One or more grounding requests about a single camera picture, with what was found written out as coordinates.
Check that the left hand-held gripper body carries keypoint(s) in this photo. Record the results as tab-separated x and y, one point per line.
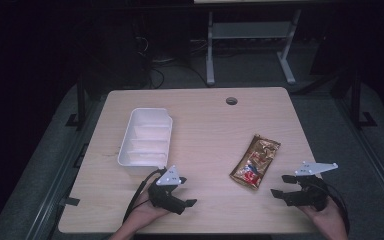
165	196

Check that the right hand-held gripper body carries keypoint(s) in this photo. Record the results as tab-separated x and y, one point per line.
310	191

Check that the gold snack packet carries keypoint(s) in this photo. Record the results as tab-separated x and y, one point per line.
255	161

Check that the white plastic bin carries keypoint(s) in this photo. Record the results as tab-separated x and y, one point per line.
146	140

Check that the person's left hand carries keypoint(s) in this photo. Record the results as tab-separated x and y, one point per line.
145	210

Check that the person's right hand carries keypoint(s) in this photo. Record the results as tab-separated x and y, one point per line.
328	215

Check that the grey table grommet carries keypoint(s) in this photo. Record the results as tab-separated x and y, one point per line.
231	101

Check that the black metal stand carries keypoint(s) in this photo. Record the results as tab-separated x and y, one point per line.
356	100
80	100

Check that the white metal stand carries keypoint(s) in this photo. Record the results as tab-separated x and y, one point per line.
250	30

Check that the aluminium frame rail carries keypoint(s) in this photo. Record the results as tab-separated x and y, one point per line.
60	173
370	156

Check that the black table bracket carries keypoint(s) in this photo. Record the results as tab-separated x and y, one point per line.
70	201
81	155

